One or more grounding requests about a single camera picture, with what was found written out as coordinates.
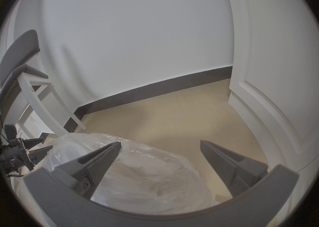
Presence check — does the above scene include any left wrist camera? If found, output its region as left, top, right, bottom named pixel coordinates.
left=3, top=124, right=17, bottom=144

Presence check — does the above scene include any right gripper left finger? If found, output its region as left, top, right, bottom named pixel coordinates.
left=52, top=141, right=122, bottom=199

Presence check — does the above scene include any dark grey padded white chair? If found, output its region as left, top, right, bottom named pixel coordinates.
left=0, top=30, right=88, bottom=142

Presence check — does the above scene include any pale grey trash bin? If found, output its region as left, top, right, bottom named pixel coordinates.
left=50, top=141, right=207, bottom=211

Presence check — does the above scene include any clear plastic bag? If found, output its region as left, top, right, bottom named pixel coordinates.
left=41, top=133, right=216, bottom=214

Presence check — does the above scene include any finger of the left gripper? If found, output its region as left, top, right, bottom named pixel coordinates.
left=23, top=137, right=45, bottom=148
left=27, top=145, right=54, bottom=166

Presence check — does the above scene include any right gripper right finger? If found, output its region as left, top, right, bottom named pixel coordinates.
left=200, top=140, right=269, bottom=199

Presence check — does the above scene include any white panelled door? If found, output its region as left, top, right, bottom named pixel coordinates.
left=228, top=0, right=319, bottom=172

